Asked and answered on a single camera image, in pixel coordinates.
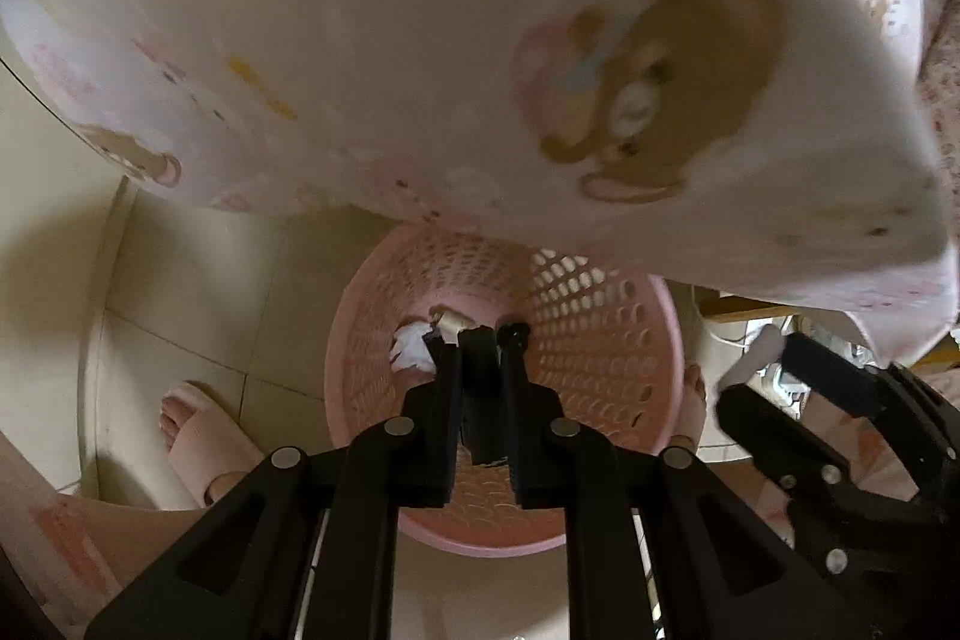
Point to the printed pink tablecloth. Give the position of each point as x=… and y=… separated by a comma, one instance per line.
x=420, y=48

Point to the pink plastic basket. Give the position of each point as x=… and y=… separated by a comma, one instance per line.
x=600, y=340

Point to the white tissue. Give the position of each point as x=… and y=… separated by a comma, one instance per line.
x=411, y=349

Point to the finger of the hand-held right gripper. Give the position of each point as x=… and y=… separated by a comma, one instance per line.
x=772, y=437
x=832, y=366

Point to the pink floral cloth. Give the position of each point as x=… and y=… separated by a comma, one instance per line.
x=941, y=70

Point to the pink slipper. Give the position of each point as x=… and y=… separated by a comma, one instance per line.
x=691, y=407
x=202, y=437

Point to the small beige paper scrap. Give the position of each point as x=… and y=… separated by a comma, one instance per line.
x=450, y=323

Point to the black rectangular object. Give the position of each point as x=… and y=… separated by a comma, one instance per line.
x=480, y=392

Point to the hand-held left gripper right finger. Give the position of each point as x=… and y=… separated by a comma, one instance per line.
x=521, y=430

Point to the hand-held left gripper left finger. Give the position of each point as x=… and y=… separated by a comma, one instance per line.
x=442, y=430

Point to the wooden table bar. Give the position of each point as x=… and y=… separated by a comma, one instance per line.
x=750, y=304

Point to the person's printed pajamas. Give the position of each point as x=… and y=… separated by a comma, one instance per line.
x=52, y=527

